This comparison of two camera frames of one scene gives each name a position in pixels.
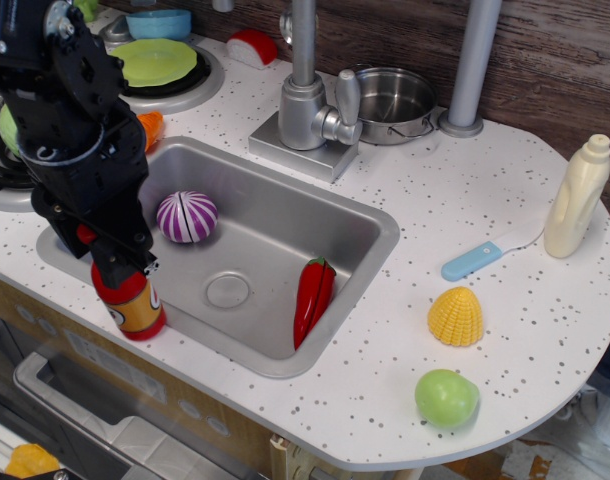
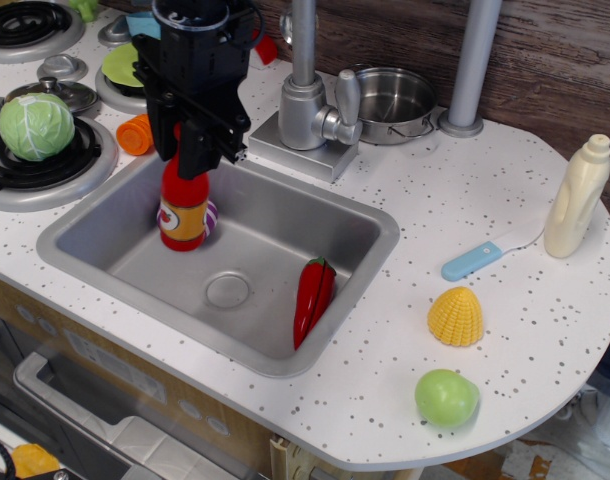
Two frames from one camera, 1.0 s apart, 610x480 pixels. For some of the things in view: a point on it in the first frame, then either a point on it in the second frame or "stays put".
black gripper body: (93, 180) to (194, 73)
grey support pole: (479, 24) stays put
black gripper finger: (118, 265) to (198, 152)
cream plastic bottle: (578, 190) stays put
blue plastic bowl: (160, 24) stays put
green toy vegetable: (88, 8) stays put
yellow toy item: (30, 459) stays put
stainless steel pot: (396, 104) stays put
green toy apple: (446, 399) stays put
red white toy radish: (251, 47) stays put
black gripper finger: (77, 237) to (163, 123)
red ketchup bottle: (136, 306) to (184, 205)
